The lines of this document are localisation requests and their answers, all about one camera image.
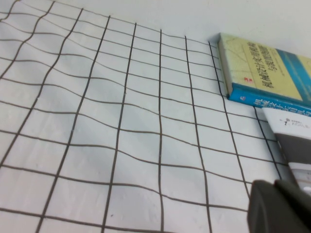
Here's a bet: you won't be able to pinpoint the white black-grid tablecloth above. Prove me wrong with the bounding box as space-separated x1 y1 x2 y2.
0 0 311 233

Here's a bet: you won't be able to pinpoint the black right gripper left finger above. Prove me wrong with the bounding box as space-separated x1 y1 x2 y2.
247 179 301 233

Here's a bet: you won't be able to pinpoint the yellow and blue textbook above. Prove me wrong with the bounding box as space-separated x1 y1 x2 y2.
215 33 311 113

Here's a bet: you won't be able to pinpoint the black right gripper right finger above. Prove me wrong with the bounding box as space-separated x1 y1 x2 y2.
275 179 311 233

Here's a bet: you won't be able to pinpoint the white and grey brochure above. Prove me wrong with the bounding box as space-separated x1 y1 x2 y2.
261 108 311 193

